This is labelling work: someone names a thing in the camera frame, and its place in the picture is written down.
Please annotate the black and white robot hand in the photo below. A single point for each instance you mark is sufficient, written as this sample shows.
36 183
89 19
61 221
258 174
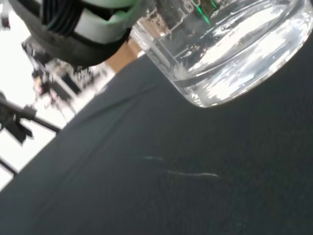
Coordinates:
73 49

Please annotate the brown cardboard box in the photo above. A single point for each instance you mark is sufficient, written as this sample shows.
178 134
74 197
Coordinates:
122 61

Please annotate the black tripod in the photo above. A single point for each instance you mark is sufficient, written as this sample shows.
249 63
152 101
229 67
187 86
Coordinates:
27 113

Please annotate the black scalloped bench cloth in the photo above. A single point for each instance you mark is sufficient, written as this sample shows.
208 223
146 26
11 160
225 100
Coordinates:
146 195

